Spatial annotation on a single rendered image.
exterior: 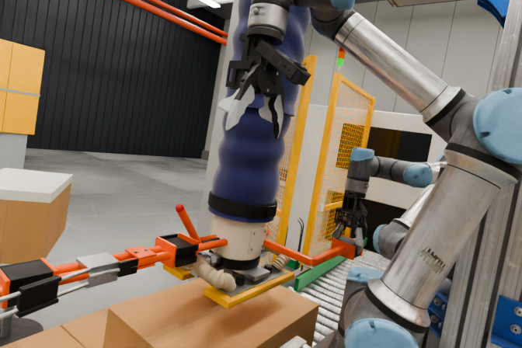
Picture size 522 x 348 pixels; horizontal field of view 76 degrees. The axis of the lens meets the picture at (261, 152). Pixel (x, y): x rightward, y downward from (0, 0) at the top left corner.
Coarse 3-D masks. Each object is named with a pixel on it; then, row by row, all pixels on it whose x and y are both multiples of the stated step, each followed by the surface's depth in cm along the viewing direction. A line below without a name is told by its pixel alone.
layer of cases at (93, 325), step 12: (96, 312) 161; (72, 324) 150; (84, 324) 151; (96, 324) 153; (36, 336) 138; (48, 336) 139; (60, 336) 141; (72, 336) 142; (84, 336) 143; (96, 336) 144
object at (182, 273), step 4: (200, 252) 112; (164, 264) 106; (164, 268) 105; (168, 268) 104; (176, 268) 104; (180, 268) 104; (184, 268) 104; (188, 268) 104; (192, 268) 105; (172, 272) 103; (176, 272) 102; (180, 272) 102; (184, 272) 102; (188, 272) 102; (176, 276) 102; (180, 276) 100; (184, 276) 100; (188, 276) 102; (192, 276) 103
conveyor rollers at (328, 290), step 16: (368, 256) 318; (336, 272) 269; (288, 288) 222; (304, 288) 226; (320, 288) 230; (336, 288) 233; (320, 304) 209; (336, 304) 213; (320, 320) 190; (336, 320) 194; (320, 336) 172
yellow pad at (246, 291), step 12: (240, 276) 99; (276, 276) 109; (288, 276) 112; (204, 288) 94; (216, 288) 95; (240, 288) 96; (252, 288) 99; (264, 288) 101; (216, 300) 91; (228, 300) 90; (240, 300) 92
